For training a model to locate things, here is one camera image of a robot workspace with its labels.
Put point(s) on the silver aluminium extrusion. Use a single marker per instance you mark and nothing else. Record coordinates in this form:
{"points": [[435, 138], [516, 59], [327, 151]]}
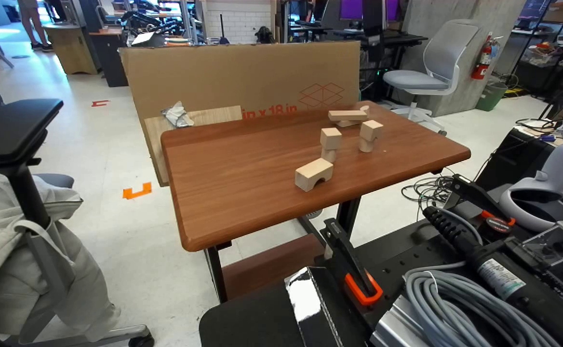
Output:
{"points": [[394, 329]]}

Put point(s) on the long rectangular wooden block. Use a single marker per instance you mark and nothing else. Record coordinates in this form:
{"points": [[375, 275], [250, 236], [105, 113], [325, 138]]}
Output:
{"points": [[348, 115]]}

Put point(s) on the wooden cabinet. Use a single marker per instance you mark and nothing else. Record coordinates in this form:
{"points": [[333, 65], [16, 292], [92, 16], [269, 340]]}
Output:
{"points": [[70, 49]]}

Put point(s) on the grey office chair black armrest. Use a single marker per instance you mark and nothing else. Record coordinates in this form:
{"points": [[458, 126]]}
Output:
{"points": [[13, 128]]}

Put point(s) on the small rounded wooden block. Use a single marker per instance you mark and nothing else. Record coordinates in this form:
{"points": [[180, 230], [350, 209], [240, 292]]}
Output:
{"points": [[365, 107]]}

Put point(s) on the large cardboard box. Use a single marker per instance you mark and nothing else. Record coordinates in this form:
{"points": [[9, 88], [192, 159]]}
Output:
{"points": [[230, 78]]}

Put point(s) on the notched wooden pillar block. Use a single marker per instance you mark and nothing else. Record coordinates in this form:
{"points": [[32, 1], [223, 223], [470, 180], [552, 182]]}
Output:
{"points": [[331, 144], [371, 136]]}

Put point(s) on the wooden arch block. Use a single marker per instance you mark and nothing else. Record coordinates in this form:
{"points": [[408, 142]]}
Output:
{"points": [[313, 173]]}

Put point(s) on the green bin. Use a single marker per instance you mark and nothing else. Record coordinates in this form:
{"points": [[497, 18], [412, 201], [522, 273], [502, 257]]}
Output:
{"points": [[491, 95]]}

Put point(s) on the black equipment case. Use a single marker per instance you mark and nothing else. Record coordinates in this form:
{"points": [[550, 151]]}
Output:
{"points": [[514, 157]]}

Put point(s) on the clear plastic box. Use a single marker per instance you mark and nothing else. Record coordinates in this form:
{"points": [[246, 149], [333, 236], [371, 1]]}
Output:
{"points": [[554, 244]]}

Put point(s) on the short rectangular wooden block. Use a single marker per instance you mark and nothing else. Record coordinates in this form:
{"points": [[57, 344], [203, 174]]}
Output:
{"points": [[344, 124]]}

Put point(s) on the black handheld tool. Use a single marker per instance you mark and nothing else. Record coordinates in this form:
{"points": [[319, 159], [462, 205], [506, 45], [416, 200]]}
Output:
{"points": [[462, 242]]}

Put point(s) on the crumpled clear plastic wrap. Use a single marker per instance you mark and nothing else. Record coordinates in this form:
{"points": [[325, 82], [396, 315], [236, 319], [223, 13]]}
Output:
{"points": [[178, 115]]}

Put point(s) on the white grey office chair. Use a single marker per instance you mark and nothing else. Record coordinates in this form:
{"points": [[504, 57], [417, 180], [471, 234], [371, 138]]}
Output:
{"points": [[437, 65]]}

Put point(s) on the red fire extinguisher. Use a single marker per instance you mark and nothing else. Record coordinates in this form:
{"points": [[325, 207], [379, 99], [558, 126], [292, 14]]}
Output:
{"points": [[483, 59]]}

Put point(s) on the light grey hoodie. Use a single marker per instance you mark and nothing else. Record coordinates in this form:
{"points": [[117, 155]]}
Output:
{"points": [[38, 257]]}

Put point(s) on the black background desk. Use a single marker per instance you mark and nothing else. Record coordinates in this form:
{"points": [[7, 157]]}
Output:
{"points": [[111, 59]]}

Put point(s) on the white VR controller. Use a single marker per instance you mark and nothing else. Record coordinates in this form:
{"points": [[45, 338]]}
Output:
{"points": [[545, 186]]}

